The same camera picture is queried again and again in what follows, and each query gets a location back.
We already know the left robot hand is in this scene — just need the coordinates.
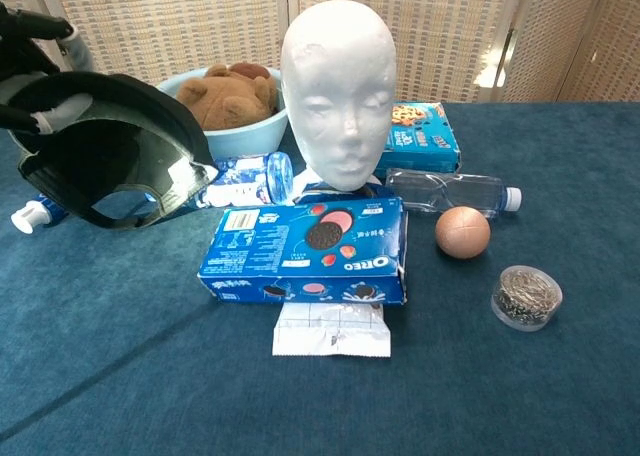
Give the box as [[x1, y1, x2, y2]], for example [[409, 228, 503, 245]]
[[0, 3, 96, 136]]

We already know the black baseball cap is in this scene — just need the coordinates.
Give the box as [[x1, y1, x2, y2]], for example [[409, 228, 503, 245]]
[[17, 71, 220, 231]]

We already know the blue white toothpaste tube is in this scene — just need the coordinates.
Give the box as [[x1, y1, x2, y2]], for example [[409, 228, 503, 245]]
[[10, 192, 71, 235]]

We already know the woven folding screen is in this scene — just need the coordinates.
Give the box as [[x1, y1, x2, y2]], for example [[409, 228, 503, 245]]
[[0, 0, 640, 104]]

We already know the brown plush bear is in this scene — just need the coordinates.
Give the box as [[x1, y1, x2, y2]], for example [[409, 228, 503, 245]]
[[175, 62, 279, 131]]

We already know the light blue plastic bowl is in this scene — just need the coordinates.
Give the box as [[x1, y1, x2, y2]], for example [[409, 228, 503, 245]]
[[156, 67, 289, 161]]

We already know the blue label water bottle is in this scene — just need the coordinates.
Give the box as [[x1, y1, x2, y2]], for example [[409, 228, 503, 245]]
[[189, 151, 295, 210]]

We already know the blue Oreo cookie box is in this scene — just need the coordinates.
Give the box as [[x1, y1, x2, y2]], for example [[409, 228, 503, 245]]
[[197, 194, 409, 306]]

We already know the white foam mannequin head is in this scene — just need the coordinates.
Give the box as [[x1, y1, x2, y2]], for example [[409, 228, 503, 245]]
[[279, 1, 399, 198]]

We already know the blue chocolate chip cookie box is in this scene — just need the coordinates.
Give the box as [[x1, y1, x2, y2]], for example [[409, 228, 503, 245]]
[[374, 101, 463, 174]]

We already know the clear empty plastic bottle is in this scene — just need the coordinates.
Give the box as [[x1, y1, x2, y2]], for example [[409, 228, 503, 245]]
[[383, 168, 523, 220]]

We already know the copper coloured ball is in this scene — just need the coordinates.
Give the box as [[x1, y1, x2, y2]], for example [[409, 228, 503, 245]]
[[434, 206, 492, 260]]

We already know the clear tub of paper clips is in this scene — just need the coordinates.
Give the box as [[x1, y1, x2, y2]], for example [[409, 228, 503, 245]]
[[491, 264, 564, 333]]

